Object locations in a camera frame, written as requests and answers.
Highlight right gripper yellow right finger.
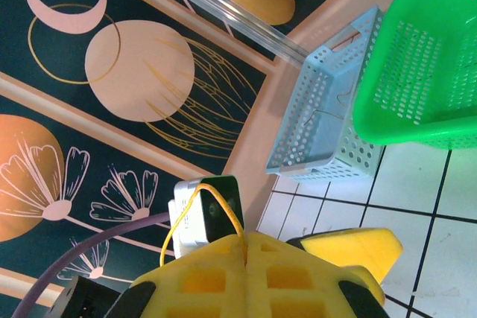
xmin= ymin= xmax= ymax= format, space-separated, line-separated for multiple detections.
xmin=246 ymin=231 xmax=387 ymax=318

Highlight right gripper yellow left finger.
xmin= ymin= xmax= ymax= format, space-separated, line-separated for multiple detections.
xmin=107 ymin=234 xmax=247 ymax=318

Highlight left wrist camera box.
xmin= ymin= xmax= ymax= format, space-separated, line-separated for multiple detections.
xmin=167 ymin=175 xmax=245 ymax=258

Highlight light blue plastic basket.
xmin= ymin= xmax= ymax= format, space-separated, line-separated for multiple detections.
xmin=265 ymin=4 xmax=385 ymax=184

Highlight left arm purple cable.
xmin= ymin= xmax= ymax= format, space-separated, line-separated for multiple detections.
xmin=10 ymin=212 xmax=172 ymax=318

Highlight green plastic basket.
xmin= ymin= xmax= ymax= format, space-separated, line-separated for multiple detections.
xmin=352 ymin=0 xmax=477 ymax=150

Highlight yellow thin cable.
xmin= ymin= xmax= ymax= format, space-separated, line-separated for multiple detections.
xmin=303 ymin=107 xmax=346 ymax=127
xmin=159 ymin=183 xmax=249 ymax=269
xmin=335 ymin=86 xmax=355 ymax=105

